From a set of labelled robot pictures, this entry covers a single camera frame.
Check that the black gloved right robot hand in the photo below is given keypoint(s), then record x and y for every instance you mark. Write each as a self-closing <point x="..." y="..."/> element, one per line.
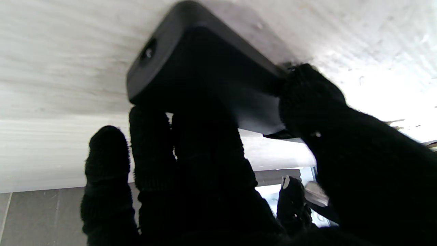
<point x="205" y="191"/>

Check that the black remote control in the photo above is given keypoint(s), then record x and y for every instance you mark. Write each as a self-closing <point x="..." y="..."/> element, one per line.
<point x="205" y="58"/>

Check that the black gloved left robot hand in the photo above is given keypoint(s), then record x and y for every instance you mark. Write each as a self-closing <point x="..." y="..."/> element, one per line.
<point x="292" y="205"/>

